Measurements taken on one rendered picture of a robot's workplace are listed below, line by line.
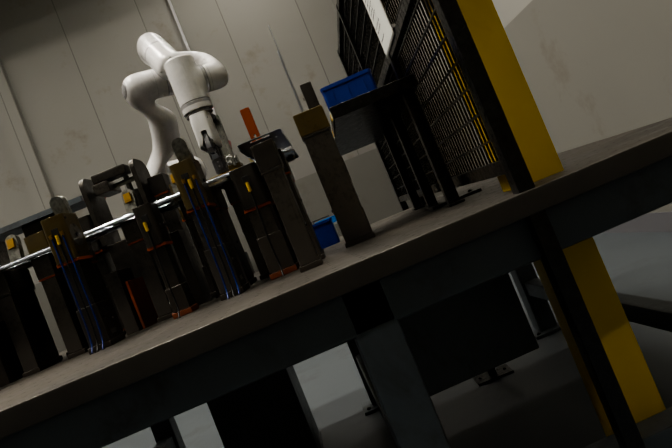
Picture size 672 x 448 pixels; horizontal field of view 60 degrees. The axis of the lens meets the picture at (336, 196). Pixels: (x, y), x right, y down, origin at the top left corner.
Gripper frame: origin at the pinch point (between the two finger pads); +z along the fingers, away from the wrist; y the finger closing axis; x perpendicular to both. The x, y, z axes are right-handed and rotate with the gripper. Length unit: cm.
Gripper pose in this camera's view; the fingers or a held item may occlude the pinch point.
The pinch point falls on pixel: (220, 165)
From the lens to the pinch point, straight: 162.3
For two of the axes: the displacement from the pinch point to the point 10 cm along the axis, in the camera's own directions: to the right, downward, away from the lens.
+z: 3.8, 9.2, -0.3
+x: 9.2, -3.8, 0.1
